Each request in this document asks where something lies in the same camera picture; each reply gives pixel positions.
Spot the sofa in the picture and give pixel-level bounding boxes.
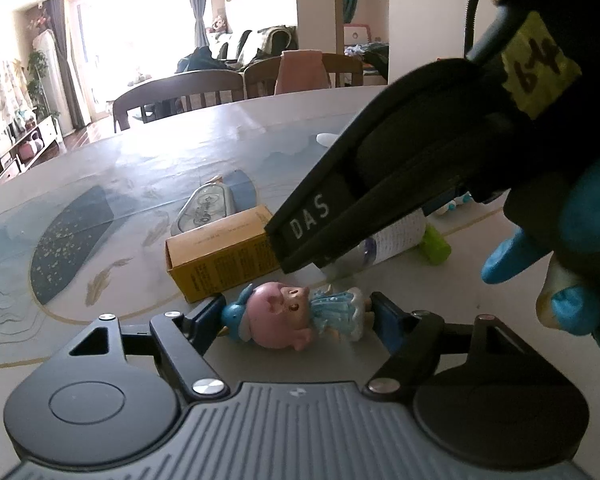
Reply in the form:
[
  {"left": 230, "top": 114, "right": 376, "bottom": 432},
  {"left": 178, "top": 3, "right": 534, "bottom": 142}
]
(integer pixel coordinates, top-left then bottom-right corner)
[{"left": 207, "top": 25, "right": 299, "bottom": 71}]

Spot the white standing air conditioner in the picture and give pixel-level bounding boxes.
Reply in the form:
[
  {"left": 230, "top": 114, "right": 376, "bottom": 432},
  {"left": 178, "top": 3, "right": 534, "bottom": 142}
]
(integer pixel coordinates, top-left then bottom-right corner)
[{"left": 30, "top": 30, "right": 65, "bottom": 117}]

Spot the person's right hand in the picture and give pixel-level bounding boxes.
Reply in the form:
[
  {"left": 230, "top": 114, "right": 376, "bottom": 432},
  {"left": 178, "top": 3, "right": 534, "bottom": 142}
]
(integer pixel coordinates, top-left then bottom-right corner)
[{"left": 480, "top": 155, "right": 600, "bottom": 382}]

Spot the wide dark wooden chair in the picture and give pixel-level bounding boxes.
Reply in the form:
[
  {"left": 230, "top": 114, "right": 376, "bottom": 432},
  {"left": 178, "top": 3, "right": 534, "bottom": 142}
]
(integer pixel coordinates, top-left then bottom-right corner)
[{"left": 112, "top": 70, "right": 246, "bottom": 134}]

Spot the pink cloth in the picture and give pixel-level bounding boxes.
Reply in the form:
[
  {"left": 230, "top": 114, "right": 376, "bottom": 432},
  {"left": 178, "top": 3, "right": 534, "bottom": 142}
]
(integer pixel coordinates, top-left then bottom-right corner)
[{"left": 275, "top": 50, "right": 329, "bottom": 96}]

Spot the pink pig figurine blue dress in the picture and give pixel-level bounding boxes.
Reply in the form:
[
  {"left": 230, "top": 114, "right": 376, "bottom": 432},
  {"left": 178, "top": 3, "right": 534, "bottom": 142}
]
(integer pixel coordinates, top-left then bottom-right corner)
[{"left": 222, "top": 282, "right": 374, "bottom": 351}]

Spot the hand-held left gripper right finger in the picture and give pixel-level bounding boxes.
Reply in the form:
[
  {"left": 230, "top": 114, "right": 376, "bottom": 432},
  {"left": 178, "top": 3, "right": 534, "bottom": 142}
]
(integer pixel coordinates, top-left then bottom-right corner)
[{"left": 364, "top": 292, "right": 528, "bottom": 397}]

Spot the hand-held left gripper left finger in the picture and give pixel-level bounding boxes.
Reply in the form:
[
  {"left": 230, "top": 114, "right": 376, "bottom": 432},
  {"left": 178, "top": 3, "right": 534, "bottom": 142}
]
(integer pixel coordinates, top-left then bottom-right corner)
[{"left": 69, "top": 294, "right": 227, "bottom": 402}]

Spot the grey curtain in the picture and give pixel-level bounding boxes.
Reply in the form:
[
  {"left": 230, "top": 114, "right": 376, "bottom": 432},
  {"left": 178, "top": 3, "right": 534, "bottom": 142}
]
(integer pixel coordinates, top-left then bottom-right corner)
[{"left": 182, "top": 0, "right": 212, "bottom": 50}]

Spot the yellow cardboard box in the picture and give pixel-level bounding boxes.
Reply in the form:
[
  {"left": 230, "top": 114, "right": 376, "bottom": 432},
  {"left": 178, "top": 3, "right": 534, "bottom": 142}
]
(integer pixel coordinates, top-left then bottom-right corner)
[{"left": 165, "top": 205, "right": 281, "bottom": 304}]

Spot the colourful clothes pile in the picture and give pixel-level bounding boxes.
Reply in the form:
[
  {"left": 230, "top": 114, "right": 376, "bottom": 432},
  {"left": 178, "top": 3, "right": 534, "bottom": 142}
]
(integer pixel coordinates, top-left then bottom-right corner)
[{"left": 345, "top": 42, "right": 391, "bottom": 85}]

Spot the pink child chair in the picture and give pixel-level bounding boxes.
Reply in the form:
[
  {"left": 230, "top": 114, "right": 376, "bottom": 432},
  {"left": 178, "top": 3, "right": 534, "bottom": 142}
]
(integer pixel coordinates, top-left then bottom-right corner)
[{"left": 343, "top": 22, "right": 389, "bottom": 56}]

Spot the white bottle green cap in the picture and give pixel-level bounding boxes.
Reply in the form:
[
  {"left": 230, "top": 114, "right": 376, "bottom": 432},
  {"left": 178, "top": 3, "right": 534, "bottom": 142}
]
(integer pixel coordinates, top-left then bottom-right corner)
[{"left": 324, "top": 209, "right": 453, "bottom": 281}]

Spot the white tv cabinet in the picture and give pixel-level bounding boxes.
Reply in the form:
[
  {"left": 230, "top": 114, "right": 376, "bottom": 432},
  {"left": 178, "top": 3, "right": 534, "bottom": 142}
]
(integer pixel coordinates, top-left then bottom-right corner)
[{"left": 0, "top": 111, "right": 62, "bottom": 193}]

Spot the white blue toy car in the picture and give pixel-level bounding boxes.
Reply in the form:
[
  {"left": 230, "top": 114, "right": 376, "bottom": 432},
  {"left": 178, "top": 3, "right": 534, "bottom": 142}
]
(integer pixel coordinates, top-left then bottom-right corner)
[{"left": 429, "top": 191, "right": 474, "bottom": 217}]

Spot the dark clothes pile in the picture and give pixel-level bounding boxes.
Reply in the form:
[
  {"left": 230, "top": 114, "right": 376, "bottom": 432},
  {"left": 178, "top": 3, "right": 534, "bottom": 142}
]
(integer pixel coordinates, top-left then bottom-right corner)
[{"left": 174, "top": 46, "right": 231, "bottom": 75}]

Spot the wooden chair with pink cloth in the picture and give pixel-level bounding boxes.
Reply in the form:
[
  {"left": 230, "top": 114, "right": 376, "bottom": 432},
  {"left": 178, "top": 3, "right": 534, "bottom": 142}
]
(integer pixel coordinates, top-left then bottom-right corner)
[{"left": 243, "top": 52, "right": 364, "bottom": 99}]

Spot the green potted plant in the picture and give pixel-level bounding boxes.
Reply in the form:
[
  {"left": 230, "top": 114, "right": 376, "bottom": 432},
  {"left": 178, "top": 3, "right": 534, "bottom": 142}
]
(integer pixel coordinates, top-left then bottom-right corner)
[{"left": 26, "top": 50, "right": 52, "bottom": 117}]

